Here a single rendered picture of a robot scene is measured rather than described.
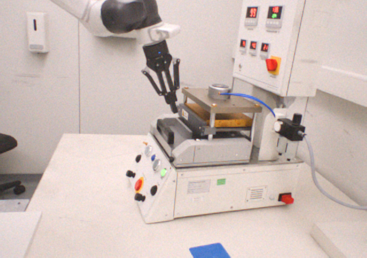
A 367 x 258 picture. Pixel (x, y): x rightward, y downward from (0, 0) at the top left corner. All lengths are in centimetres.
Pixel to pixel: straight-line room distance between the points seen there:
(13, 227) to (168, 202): 43
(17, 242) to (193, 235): 47
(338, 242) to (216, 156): 41
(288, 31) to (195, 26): 155
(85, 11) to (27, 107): 174
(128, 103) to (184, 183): 163
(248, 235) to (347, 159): 61
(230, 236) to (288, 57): 56
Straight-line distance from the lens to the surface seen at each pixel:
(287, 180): 117
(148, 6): 95
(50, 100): 259
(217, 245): 97
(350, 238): 109
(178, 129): 113
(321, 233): 107
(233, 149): 101
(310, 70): 108
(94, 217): 106
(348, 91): 139
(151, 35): 96
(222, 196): 106
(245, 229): 106
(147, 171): 112
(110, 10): 89
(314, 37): 107
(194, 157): 96
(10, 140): 244
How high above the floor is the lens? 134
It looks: 18 degrees down
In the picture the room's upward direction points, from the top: 6 degrees clockwise
